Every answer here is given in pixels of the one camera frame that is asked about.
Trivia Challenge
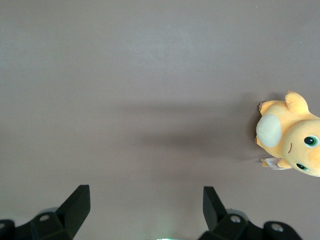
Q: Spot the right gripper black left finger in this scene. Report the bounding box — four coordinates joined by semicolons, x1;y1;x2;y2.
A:
0;184;91;240

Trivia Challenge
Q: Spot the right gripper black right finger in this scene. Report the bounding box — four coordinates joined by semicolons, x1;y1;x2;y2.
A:
196;185;304;240

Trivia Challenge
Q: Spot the orange plush toy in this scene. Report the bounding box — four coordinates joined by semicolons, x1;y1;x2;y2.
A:
254;89;320;178

